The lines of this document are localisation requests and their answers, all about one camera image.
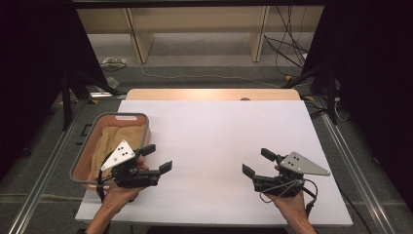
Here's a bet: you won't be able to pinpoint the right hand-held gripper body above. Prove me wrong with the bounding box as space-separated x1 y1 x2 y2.
252 151 331 199

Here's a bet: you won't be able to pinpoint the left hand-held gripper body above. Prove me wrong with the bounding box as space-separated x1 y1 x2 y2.
99 139 162 190

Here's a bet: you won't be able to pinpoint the tan pants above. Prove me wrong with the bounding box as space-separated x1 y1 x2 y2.
90 125 147 181

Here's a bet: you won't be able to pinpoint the pink basket with grey rim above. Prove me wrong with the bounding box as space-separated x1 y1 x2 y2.
69 111 152 192

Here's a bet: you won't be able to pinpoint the person's left hand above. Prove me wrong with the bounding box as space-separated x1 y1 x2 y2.
101 157 150 214

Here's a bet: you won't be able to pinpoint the person's right hand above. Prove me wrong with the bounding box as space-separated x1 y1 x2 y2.
266 190 310 225

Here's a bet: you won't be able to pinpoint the white table mat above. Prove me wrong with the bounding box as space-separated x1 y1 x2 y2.
75 99 354 227

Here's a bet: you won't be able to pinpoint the black tripod stand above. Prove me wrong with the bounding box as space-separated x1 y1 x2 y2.
282 62 340 125
60 69 123 131

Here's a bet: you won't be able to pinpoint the white power strip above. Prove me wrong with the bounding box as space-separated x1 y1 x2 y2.
102 57 128 66

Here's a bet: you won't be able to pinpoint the black curtain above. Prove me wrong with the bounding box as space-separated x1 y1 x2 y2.
0 0 109 183
301 0 413 209

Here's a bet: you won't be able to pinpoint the beige wooden desk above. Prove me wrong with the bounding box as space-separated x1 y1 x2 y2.
75 5 325 64

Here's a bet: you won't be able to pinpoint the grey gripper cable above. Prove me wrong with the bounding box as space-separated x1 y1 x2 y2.
258 179 306 205

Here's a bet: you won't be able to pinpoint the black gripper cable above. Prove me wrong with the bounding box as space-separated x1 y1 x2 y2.
95 155 113 203
303 178 319 217

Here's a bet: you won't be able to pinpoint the aluminium floor rail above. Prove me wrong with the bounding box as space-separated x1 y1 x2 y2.
7 97 95 234
316 97 397 234

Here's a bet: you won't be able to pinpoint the black cable bundle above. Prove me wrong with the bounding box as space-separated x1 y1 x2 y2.
263 5 310 68

